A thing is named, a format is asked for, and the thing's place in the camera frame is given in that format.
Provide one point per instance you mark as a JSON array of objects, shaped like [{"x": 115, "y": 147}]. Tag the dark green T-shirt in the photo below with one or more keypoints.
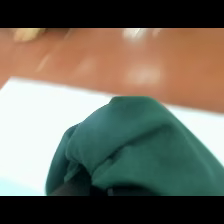
[{"x": 146, "y": 146}]

